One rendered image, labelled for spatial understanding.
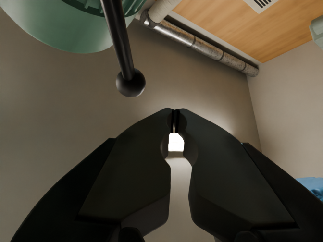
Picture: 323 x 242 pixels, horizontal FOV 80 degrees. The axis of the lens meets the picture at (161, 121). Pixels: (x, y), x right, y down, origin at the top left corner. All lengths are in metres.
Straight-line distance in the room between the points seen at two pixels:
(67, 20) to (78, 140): 1.31
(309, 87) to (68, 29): 3.16
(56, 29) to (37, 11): 0.02
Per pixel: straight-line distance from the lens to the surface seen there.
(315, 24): 2.33
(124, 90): 0.22
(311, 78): 3.31
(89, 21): 0.26
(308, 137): 3.19
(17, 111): 1.52
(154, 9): 2.09
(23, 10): 0.28
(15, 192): 1.46
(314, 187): 0.39
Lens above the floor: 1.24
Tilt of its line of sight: 49 degrees up
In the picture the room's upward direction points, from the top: 113 degrees counter-clockwise
